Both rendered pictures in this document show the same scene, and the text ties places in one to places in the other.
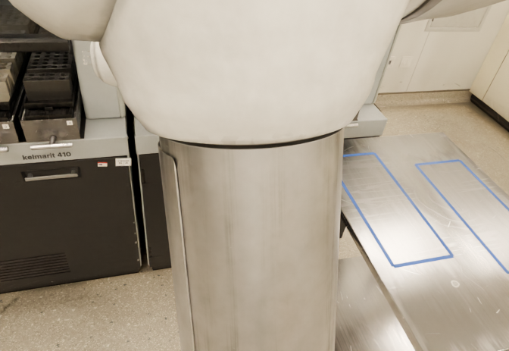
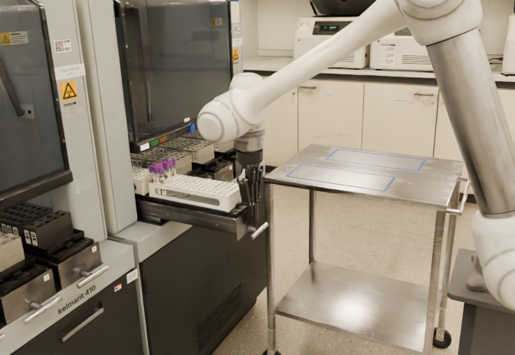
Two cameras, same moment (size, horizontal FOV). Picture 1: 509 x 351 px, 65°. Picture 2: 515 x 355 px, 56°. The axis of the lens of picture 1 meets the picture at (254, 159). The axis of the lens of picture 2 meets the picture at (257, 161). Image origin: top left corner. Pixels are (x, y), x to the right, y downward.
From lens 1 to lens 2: 1.00 m
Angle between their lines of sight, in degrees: 42
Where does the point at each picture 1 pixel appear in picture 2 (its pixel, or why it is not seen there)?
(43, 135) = (75, 274)
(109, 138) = (121, 253)
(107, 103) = (96, 228)
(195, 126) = (473, 22)
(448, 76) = not seen: hidden behind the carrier
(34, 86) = (44, 231)
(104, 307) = not seen: outside the picture
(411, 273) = (393, 189)
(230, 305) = (486, 71)
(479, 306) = (428, 184)
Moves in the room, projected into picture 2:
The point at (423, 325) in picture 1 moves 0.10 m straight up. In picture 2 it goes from (424, 198) to (427, 167)
